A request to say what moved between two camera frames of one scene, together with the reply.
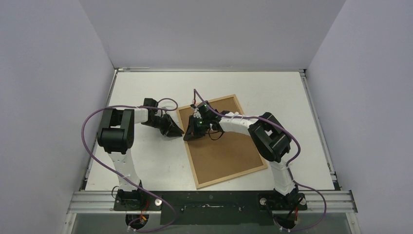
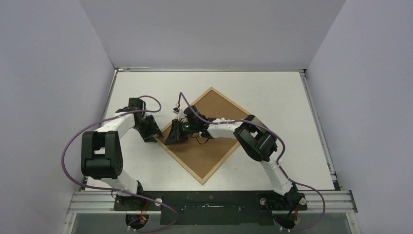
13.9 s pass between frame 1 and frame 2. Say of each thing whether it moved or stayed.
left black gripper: moved
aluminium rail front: stayed
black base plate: stayed
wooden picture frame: moved
